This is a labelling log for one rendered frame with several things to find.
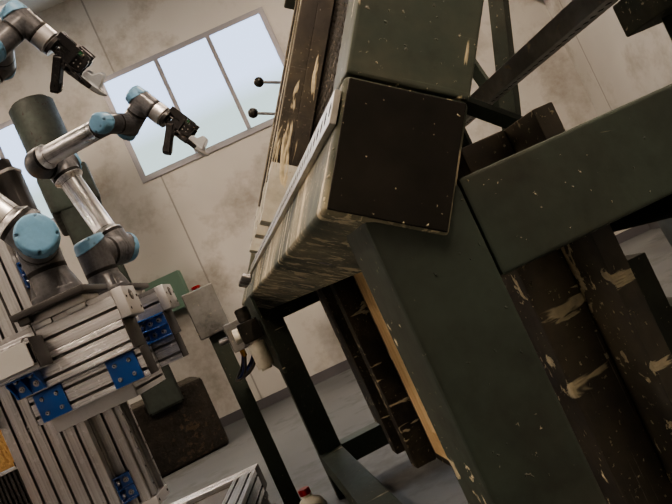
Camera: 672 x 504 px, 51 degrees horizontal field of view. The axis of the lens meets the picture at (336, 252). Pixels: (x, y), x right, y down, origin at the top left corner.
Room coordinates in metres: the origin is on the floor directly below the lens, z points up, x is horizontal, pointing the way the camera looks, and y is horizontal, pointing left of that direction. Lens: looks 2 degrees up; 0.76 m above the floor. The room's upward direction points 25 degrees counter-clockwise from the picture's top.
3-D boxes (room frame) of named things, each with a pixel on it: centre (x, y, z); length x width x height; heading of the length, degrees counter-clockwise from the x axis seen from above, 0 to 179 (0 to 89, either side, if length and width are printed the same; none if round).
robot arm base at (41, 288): (2.08, 0.80, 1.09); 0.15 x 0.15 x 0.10
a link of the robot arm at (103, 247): (2.58, 0.81, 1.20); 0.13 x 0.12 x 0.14; 156
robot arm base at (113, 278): (2.58, 0.81, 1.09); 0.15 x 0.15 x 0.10
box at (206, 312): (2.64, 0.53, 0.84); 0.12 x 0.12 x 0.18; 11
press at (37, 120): (5.27, 1.63, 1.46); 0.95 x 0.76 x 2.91; 1
